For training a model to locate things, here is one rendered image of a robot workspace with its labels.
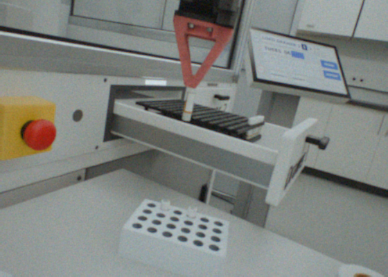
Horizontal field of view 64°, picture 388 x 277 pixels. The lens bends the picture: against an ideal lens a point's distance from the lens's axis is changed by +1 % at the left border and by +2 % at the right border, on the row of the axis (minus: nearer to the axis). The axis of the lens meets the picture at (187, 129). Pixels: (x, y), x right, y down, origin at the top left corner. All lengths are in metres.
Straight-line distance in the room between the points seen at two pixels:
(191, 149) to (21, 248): 0.28
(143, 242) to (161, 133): 0.22
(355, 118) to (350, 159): 0.44
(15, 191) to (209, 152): 0.30
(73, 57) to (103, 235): 0.27
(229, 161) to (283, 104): 1.07
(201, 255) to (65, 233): 0.18
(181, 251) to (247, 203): 1.28
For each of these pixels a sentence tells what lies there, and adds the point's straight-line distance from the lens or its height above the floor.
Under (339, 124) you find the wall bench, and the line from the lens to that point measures 3.57.
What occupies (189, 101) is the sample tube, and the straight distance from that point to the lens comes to 0.37.
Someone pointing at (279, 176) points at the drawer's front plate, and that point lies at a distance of 0.46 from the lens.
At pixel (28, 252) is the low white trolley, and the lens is 0.41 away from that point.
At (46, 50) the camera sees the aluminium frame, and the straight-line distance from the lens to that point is 0.49.
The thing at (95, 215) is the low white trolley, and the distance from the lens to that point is 0.48.
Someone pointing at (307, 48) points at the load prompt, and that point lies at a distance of 1.63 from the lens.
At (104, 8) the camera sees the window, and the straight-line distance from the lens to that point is 0.58.
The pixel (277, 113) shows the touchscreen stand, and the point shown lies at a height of 0.83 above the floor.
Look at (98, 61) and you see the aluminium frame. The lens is 0.56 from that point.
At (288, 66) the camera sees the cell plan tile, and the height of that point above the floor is 1.05.
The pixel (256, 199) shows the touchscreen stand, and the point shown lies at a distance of 1.66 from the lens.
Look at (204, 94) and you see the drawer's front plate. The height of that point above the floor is 0.91.
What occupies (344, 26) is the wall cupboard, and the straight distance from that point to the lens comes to 3.91.
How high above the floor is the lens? 1.00
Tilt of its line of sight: 13 degrees down
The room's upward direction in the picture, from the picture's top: 11 degrees clockwise
